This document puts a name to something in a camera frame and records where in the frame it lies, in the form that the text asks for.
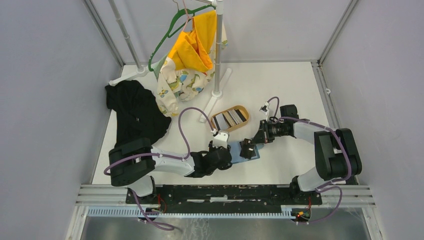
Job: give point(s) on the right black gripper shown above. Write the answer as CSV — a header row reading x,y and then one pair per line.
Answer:
x,y
263,135

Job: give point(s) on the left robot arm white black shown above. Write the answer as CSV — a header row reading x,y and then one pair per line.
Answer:
x,y
130,164

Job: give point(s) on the oval wooden card tray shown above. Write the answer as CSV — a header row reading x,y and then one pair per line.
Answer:
x,y
236,117

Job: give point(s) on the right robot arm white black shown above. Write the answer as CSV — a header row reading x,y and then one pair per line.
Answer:
x,y
336,155

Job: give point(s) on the yellow dinosaur print jacket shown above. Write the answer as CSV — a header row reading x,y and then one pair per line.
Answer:
x,y
189,66

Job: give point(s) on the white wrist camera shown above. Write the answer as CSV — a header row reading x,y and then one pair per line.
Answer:
x,y
220,139
264,109

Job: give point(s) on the blue card holder wallet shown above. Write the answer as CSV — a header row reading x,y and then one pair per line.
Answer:
x,y
241,153

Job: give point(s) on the black garment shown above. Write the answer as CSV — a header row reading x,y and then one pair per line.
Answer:
x,y
137,113

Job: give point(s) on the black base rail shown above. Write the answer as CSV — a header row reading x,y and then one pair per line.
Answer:
x,y
228,199

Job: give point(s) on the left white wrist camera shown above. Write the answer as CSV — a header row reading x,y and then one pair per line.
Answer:
x,y
220,139

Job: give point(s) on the green clothes hanger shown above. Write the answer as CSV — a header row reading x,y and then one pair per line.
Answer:
x,y
171,29

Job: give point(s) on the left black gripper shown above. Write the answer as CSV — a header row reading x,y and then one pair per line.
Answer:
x,y
211,148

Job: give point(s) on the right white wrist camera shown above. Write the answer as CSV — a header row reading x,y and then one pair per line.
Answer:
x,y
264,109

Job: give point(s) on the white metal clothes rack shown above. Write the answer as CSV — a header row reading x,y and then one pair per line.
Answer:
x,y
160,56

